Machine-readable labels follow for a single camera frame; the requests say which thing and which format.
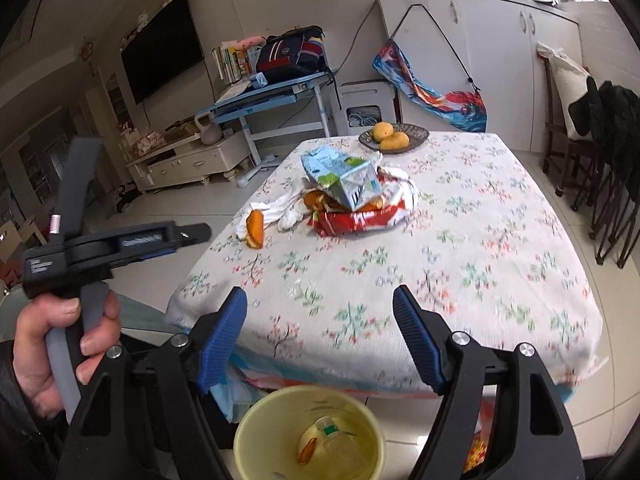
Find blue red checked table cover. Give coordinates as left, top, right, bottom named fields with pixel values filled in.
left=220, top=350, right=576, bottom=401

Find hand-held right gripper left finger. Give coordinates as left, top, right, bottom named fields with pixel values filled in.
left=55, top=287, right=248, bottom=480

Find white plastic stool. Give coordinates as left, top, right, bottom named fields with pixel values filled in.
left=339, top=80, right=401, bottom=136

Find person's left hand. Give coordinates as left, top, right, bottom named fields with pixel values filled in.
left=12, top=292, right=121, bottom=421

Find stack of black folding chairs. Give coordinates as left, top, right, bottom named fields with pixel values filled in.
left=585, top=80, right=640, bottom=268

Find pale blue plastic bag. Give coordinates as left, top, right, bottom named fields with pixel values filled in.
left=210, top=360, right=262, bottom=423

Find black flat television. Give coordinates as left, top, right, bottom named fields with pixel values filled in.
left=120, top=0, right=206, bottom=106

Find white plastic bag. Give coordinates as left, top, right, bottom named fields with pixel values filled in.
left=249, top=187, right=313, bottom=232

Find floral tablecloth table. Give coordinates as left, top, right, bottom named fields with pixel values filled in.
left=165, top=132, right=603, bottom=393

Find pale blue chair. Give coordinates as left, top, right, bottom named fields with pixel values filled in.
left=117, top=295, right=173, bottom=333

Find dark red snack bag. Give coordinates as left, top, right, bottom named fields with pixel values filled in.
left=311, top=205, right=408, bottom=237

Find navy red backpack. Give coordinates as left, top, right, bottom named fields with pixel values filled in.
left=255, top=25, right=328, bottom=81

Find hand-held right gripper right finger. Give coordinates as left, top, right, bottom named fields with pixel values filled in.
left=392, top=285, right=586, bottom=480

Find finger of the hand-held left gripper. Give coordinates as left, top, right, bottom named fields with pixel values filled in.
left=115, top=222, right=212, bottom=263

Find black floor shoes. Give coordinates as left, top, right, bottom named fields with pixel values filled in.
left=114, top=184, right=147, bottom=212

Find clear plastic bottle green cap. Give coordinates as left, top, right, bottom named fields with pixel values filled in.
left=300, top=415, right=353, bottom=466

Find blue study desk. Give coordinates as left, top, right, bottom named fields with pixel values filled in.
left=195, top=70, right=338, bottom=186

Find colourful hanging bag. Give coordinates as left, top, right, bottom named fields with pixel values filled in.
left=372, top=2, right=488, bottom=133

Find glass fruit plate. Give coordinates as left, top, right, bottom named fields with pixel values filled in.
left=357, top=122, right=431, bottom=153

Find pink kettlebell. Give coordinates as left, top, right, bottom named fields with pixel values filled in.
left=194, top=112, right=222, bottom=146

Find crushed blue milk carton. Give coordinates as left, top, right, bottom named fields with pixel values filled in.
left=300, top=144, right=383, bottom=211

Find brown cardboard box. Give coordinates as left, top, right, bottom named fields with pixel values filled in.
left=0, top=212, right=46, bottom=263

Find white sack on chair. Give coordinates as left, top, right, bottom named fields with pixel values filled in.
left=537, top=42, right=595, bottom=141

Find dark glass display cabinet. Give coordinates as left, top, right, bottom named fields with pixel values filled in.
left=0, top=105, right=71, bottom=221

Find red yellow patterned item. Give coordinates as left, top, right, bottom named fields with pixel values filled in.
left=464, top=432, right=487, bottom=472

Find row of books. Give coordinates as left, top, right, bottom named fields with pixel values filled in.
left=210, top=45, right=251, bottom=86

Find yellow plastic bin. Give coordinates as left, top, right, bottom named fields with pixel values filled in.
left=234, top=385, right=387, bottom=480

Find white cabinet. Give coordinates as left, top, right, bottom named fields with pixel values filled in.
left=372, top=0, right=581, bottom=151

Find pink gift box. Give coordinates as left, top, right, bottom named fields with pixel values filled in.
left=130, top=130, right=167, bottom=157

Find cream television stand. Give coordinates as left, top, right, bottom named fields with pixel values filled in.
left=125, top=130, right=251, bottom=193

